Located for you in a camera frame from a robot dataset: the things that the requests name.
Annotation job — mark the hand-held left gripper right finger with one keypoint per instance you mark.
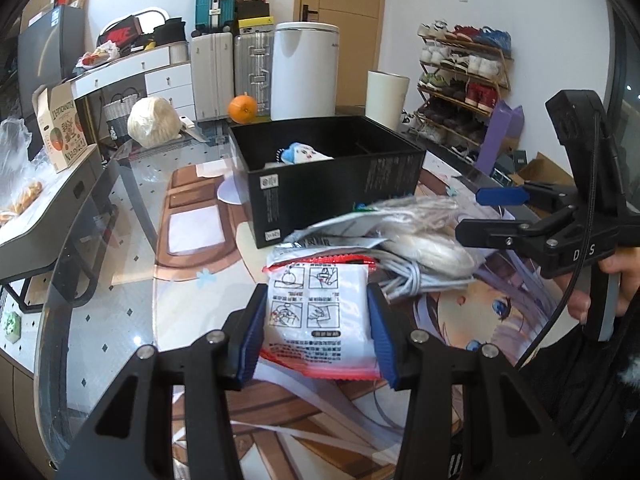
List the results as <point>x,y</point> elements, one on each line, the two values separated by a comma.
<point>382,340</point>

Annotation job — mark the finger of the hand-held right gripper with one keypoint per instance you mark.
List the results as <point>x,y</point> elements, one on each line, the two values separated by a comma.
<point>500,195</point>
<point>500,234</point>

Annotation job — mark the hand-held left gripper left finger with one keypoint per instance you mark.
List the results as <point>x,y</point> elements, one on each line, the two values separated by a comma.
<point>252,340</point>

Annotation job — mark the red white printed packet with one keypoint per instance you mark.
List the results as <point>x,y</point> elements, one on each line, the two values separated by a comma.
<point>310,320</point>

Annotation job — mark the clear plastic bag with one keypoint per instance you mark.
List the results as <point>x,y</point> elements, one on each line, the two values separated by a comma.
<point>425,212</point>

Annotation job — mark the green white packet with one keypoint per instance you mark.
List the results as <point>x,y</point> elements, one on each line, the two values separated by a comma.
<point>330,237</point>

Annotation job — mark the black cardboard box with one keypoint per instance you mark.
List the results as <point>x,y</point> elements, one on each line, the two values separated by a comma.
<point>320,195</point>

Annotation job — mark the person's right forearm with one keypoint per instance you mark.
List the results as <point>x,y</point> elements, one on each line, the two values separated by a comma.
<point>590,385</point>

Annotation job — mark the person's right hand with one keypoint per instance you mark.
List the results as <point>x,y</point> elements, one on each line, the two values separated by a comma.
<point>627,280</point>

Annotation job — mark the open brown cardboard box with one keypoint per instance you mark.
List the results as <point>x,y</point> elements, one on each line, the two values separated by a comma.
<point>542,170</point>

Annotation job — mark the purple bag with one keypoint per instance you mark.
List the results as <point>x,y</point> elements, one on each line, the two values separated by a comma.
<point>500,135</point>

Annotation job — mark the printed table mat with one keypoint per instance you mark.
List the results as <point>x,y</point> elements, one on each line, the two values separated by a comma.
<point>210,280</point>

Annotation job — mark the group of assorted shoes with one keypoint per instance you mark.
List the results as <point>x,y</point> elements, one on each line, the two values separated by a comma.
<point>475,92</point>

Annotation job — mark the wooden shoe rack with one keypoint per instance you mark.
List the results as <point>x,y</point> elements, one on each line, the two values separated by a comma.
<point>505,67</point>

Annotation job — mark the white cylinder container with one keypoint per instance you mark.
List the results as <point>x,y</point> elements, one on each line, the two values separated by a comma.
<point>387,100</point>

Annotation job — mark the white round disc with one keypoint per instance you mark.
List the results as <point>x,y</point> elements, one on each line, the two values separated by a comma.
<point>232,192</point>

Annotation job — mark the small white blue plush toy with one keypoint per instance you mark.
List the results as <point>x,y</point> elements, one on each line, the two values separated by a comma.
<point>302,152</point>

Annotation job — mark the orange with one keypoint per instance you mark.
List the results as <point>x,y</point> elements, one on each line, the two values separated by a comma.
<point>243,109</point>

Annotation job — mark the white cylindrical appliance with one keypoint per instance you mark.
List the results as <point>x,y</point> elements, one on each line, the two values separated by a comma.
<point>305,70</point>

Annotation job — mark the green white small box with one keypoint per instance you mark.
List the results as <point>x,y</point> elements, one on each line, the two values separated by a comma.
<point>10,326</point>

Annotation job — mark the white grey side table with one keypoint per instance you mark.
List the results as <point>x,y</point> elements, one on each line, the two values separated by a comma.
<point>45,210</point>

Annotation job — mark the grey white woven basket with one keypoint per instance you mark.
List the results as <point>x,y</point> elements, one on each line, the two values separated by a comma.
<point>120,115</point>

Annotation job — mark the white suitcase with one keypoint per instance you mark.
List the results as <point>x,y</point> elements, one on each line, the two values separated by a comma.
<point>212,75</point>

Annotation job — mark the silver suitcase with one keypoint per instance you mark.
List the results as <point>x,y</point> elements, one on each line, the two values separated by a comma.
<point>252,70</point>

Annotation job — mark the white dresser with drawers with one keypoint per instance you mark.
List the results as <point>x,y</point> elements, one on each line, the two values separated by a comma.
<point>165,80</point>

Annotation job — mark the cardboard fruit box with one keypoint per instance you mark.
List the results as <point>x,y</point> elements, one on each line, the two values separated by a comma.
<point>62,130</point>

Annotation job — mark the clear bag of kumquats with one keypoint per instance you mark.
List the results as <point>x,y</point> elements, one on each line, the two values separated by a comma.
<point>15,160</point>

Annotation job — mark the yellow flat box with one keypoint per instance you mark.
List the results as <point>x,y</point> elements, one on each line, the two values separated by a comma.
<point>255,22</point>

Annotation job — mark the stack of black boxes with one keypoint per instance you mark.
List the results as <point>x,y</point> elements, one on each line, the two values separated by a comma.
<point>252,5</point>

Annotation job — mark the black bag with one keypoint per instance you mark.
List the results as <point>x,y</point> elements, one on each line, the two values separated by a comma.
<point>170,30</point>

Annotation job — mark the plastic bag of snacks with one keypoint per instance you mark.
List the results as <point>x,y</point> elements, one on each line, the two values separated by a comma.
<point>97,55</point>

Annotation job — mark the red black shoe box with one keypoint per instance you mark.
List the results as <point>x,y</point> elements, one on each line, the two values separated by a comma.
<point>120,30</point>

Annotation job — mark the white curved chair back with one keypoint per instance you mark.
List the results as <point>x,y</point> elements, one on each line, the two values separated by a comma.
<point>150,12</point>

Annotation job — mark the grey fridge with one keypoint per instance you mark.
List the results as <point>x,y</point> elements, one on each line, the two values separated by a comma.
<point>50,45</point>

